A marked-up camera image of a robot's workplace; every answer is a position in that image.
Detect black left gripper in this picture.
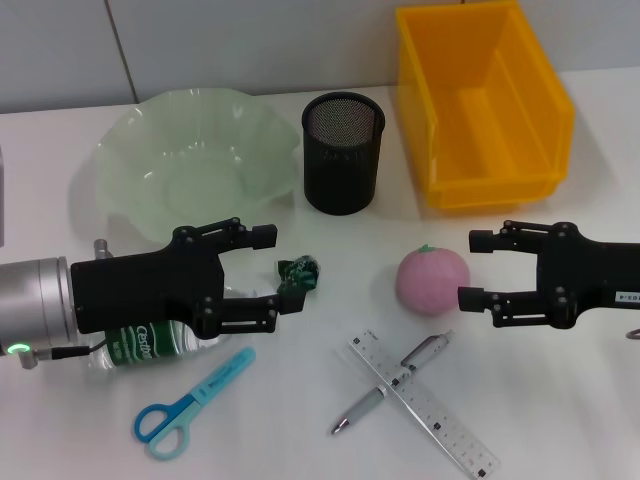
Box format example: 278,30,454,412
70,217,309,340

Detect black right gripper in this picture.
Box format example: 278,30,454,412
457,218,640,331

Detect green plastic wrapper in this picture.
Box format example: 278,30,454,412
272,253,321,302

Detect pink peach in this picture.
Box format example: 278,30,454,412
396,243,471,317

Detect clear green-label water bottle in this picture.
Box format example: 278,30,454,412
82,283,281,374

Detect silver pen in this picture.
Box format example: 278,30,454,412
329,328,457,436

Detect black mesh pen cup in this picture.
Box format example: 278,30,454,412
300,92,387,217

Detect green glass fruit plate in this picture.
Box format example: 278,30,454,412
69,88,301,247

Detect clear plastic ruler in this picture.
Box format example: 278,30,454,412
346,327,502,480

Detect blue scissors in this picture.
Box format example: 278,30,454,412
132,346,257,461

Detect yellow plastic bin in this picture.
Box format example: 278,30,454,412
395,0,576,212

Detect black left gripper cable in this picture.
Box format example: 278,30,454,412
14,337,109,370

